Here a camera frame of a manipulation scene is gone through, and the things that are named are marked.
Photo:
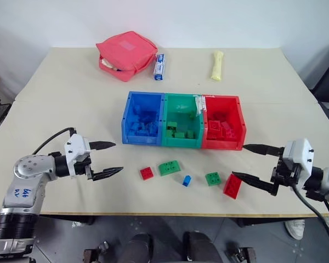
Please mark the small red square brick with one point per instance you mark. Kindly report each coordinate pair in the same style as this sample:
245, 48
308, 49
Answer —
147, 173

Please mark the dark metal foot piece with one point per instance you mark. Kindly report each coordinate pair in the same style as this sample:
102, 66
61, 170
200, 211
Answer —
96, 252
241, 254

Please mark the dark green brick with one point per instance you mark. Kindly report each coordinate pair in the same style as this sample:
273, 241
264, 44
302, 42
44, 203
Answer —
172, 126

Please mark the red plastic storage bin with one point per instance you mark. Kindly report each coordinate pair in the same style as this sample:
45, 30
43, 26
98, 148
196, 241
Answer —
235, 115

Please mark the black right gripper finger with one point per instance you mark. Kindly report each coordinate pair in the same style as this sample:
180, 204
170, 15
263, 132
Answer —
255, 180
263, 149

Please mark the black table frame bar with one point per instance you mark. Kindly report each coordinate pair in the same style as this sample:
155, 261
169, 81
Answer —
271, 222
68, 219

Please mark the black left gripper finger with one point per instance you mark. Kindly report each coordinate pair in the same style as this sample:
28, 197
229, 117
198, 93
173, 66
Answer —
101, 145
107, 173

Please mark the red rectangular brick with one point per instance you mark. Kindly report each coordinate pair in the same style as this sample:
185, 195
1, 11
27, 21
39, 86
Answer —
232, 187

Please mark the black chair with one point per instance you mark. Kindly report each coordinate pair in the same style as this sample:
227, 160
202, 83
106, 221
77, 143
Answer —
327, 82

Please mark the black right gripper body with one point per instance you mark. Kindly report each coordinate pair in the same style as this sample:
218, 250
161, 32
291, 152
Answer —
283, 174

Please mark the red fabric zip pouch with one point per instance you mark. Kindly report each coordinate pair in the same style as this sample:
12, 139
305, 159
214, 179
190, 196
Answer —
126, 52

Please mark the blue white paper packet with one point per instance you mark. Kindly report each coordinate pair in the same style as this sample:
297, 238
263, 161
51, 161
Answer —
159, 67

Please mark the green square brick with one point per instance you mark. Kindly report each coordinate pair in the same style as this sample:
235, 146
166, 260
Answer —
214, 179

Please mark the small blue brick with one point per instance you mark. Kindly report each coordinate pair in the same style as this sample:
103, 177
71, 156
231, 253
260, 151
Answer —
187, 180

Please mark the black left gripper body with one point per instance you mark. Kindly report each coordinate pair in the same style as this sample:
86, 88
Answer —
83, 167

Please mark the green plastic storage bin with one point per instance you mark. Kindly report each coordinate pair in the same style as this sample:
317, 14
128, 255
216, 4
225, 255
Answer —
181, 112

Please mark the large red brick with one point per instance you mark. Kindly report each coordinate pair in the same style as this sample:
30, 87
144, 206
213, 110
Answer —
214, 126

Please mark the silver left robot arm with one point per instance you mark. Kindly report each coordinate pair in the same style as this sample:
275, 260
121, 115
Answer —
24, 170

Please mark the dark rounded shape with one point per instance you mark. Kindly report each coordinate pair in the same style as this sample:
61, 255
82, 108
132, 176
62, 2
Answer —
137, 248
201, 248

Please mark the pale yellow bone-shaped toy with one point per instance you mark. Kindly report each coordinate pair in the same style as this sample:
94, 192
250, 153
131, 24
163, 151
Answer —
216, 65

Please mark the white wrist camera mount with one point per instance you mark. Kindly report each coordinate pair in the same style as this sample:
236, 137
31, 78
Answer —
300, 153
76, 145

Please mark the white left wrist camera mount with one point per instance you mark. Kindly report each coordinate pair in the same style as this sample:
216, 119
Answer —
76, 145

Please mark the blue plastic storage bin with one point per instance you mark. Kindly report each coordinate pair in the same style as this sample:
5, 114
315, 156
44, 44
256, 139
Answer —
131, 115

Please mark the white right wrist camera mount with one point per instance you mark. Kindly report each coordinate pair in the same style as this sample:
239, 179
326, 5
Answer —
300, 153

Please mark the blue bricks pile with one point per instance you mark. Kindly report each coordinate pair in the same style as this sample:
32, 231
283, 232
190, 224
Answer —
145, 126

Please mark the green curved brick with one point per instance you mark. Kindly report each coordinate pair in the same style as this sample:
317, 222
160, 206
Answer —
168, 167

